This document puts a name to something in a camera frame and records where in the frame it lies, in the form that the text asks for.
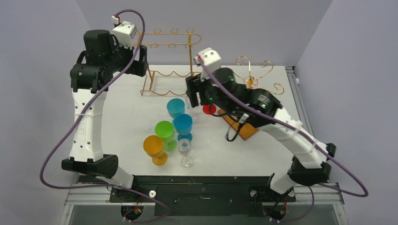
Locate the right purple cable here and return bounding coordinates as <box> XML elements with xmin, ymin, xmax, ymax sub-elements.
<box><xmin>198</xmin><ymin>57</ymin><xmax>369</xmax><ymax>224</ymax></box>

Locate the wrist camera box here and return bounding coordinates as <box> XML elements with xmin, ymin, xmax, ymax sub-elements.
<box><xmin>193</xmin><ymin>47</ymin><xmax>221</xmax><ymax>72</ymax></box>
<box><xmin>111</xmin><ymin>15</ymin><xmax>137</xmax><ymax>50</ymax></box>

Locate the purple cable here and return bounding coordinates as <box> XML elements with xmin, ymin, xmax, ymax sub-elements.
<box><xmin>39</xmin><ymin>8</ymin><xmax>174</xmax><ymax>224</ymax></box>
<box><xmin>198</xmin><ymin>57</ymin><xmax>369</xmax><ymax>224</ymax></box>

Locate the clear glass near red goblet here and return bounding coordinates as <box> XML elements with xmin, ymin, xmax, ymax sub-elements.
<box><xmin>184</xmin><ymin>96</ymin><xmax>199</xmax><ymax>123</ymax></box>

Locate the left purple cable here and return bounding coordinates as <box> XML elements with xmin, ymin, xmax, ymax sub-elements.
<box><xmin>39</xmin><ymin>8</ymin><xmax>174</xmax><ymax>224</ymax></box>

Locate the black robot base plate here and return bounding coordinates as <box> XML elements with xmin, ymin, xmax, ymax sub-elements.
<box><xmin>109</xmin><ymin>175</ymin><xmax>296</xmax><ymax>218</ymax></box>

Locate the aluminium table frame rail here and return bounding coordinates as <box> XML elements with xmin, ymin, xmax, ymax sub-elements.
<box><xmin>285</xmin><ymin>66</ymin><xmax>345</xmax><ymax>204</ymax></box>

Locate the tall gold wire glass rack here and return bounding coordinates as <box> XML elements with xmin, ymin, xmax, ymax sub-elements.
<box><xmin>137</xmin><ymin>28</ymin><xmax>202</xmax><ymax>97</ymax></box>

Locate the gold hook rack wooden base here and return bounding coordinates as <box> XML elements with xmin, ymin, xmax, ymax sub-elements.
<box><xmin>217</xmin><ymin>56</ymin><xmax>285</xmax><ymax>141</ymax></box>

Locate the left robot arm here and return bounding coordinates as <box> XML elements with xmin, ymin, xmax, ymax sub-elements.
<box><xmin>61</xmin><ymin>29</ymin><xmax>148</xmax><ymax>202</ymax></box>

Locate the blue plastic goblet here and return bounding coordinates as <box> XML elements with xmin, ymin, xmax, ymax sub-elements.
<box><xmin>172</xmin><ymin>113</ymin><xmax>193</xmax><ymax>142</ymax></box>
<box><xmin>167</xmin><ymin>98</ymin><xmax>185</xmax><ymax>119</ymax></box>

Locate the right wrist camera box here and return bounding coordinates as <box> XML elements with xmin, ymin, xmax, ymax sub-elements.
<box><xmin>193</xmin><ymin>47</ymin><xmax>221</xmax><ymax>72</ymax></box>

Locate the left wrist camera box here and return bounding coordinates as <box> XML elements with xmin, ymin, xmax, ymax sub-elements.
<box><xmin>111</xmin><ymin>15</ymin><xmax>137</xmax><ymax>50</ymax></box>

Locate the orange plastic goblet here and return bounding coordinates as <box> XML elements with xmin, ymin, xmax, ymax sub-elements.
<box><xmin>143</xmin><ymin>135</ymin><xmax>168</xmax><ymax>166</ymax></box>

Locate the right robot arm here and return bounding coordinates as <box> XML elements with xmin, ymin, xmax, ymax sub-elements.
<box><xmin>185</xmin><ymin>67</ymin><xmax>336</xmax><ymax>200</ymax></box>

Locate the red plastic goblet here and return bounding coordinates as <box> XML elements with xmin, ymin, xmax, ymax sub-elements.
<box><xmin>202</xmin><ymin>104</ymin><xmax>217</xmax><ymax>115</ymax></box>

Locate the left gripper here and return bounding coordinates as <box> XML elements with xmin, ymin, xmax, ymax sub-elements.
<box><xmin>105</xmin><ymin>37</ymin><xmax>148</xmax><ymax>76</ymax></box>

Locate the small clear front wine glass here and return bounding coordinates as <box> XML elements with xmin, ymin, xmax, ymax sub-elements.
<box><xmin>177</xmin><ymin>139</ymin><xmax>194</xmax><ymax>169</ymax></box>

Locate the green plastic goblet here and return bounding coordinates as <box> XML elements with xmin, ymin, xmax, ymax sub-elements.
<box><xmin>155</xmin><ymin>120</ymin><xmax>177</xmax><ymax>152</ymax></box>

